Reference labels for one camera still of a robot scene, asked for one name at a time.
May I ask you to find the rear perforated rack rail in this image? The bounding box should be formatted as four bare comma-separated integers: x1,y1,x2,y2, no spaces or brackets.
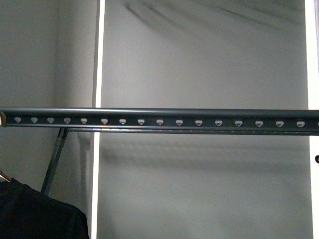
68,128,319,136

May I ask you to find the white vertical wall strip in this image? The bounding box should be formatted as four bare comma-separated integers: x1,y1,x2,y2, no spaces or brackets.
90,0,105,239

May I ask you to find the dark perforated hanging rail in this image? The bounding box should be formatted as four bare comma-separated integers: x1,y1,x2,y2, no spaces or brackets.
0,107,319,132

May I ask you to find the grey rack support leg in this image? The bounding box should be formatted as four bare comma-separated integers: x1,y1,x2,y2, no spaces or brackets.
41,127,68,196

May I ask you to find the black printed t-shirt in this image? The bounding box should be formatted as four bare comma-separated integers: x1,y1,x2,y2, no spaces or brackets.
0,179,89,239

